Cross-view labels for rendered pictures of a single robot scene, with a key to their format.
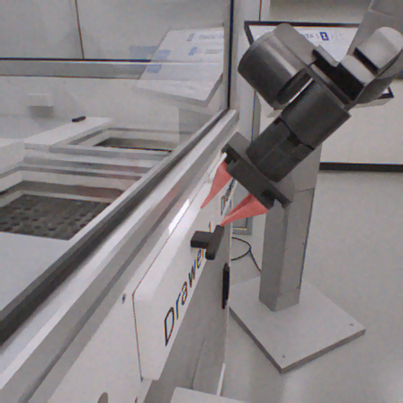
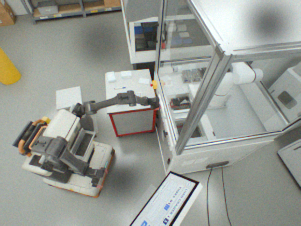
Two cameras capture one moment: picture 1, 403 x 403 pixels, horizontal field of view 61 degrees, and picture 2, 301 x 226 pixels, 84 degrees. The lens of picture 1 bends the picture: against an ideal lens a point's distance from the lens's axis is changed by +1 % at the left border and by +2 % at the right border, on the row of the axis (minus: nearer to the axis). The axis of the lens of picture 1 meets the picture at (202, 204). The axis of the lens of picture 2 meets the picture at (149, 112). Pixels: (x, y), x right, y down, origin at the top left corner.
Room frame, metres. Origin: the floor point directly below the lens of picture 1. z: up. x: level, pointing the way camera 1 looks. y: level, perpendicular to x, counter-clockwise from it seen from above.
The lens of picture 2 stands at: (1.24, -0.52, 2.36)
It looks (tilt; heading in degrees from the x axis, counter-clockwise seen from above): 57 degrees down; 155
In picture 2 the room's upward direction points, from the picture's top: 3 degrees clockwise
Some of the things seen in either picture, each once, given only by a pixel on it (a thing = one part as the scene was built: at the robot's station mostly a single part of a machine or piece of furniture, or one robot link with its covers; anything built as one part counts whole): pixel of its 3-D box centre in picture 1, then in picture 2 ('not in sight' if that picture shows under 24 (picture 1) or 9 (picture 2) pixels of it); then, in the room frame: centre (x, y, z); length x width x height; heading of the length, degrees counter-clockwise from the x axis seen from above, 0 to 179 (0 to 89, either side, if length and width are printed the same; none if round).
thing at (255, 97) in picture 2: not in sight; (266, 109); (1.01, 0.37, 1.52); 0.87 x 0.01 x 0.86; 77
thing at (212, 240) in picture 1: (206, 239); not in sight; (0.38, 0.00, 0.91); 0.07 x 0.04 x 0.01; 167
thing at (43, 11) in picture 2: not in sight; (48, 7); (-3.67, -1.03, 0.22); 0.40 x 0.30 x 0.17; 84
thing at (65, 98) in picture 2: not in sight; (79, 114); (-0.23, -0.89, 0.38); 0.30 x 0.30 x 0.76; 84
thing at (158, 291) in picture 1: (186, 258); (161, 107); (0.38, 0.02, 0.87); 0.29 x 0.02 x 0.11; 167
